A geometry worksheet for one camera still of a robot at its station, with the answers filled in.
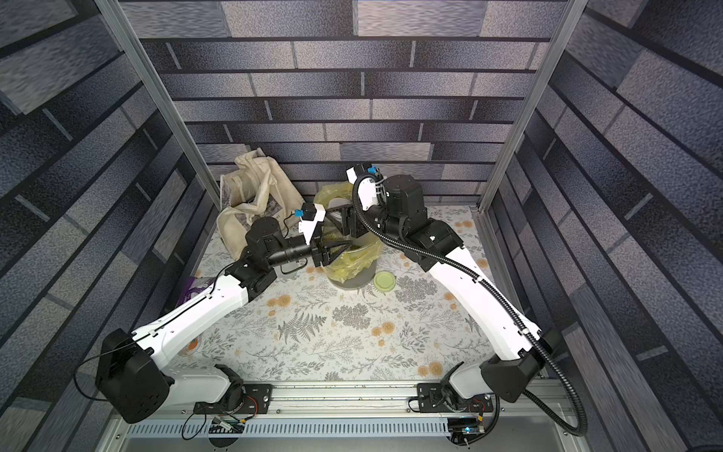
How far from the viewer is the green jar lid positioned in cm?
97

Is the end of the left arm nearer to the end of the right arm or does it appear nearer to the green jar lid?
the end of the right arm

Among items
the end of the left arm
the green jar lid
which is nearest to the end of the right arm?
the end of the left arm
